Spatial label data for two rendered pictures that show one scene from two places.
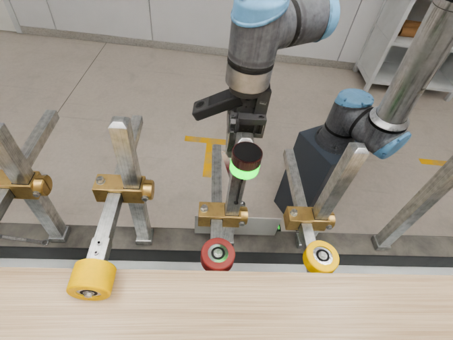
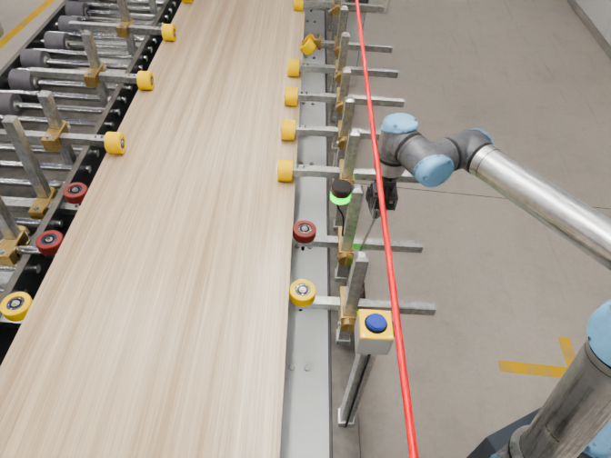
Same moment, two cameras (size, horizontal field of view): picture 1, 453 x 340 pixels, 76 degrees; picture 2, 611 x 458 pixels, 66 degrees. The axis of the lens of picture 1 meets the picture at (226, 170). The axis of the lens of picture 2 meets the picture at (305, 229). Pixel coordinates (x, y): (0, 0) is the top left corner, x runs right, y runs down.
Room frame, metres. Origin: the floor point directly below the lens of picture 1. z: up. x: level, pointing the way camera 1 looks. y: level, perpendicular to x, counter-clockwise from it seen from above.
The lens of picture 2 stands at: (0.40, -1.08, 2.07)
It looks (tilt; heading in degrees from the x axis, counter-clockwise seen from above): 47 degrees down; 95
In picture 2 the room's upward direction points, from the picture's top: 5 degrees clockwise
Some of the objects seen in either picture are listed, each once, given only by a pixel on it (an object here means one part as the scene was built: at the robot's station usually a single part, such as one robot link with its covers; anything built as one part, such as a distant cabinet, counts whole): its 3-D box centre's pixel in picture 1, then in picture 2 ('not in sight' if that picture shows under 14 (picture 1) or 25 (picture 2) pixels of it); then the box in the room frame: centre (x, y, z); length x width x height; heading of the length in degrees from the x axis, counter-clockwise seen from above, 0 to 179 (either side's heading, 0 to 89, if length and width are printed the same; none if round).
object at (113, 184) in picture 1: (125, 189); (345, 176); (0.42, 0.24, 0.95); 0.14 x 0.06 x 0.05; 97
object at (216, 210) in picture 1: (222, 215); (344, 246); (0.45, -0.01, 0.85); 0.14 x 0.06 x 0.05; 97
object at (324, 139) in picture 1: (337, 133); not in sight; (1.14, -0.51, 0.65); 0.19 x 0.19 x 0.10
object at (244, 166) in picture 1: (246, 156); (341, 188); (0.41, -0.04, 1.13); 0.06 x 0.06 x 0.02
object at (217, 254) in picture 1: (216, 262); (304, 238); (0.31, -0.01, 0.85); 0.08 x 0.08 x 0.11
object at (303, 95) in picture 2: not in sight; (346, 98); (0.38, 0.76, 0.95); 0.50 x 0.04 x 0.04; 7
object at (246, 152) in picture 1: (240, 185); (337, 211); (0.41, -0.04, 1.03); 0.06 x 0.06 x 0.22; 7
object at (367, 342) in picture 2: not in sight; (373, 333); (0.52, -0.54, 1.18); 0.07 x 0.07 x 0.08; 7
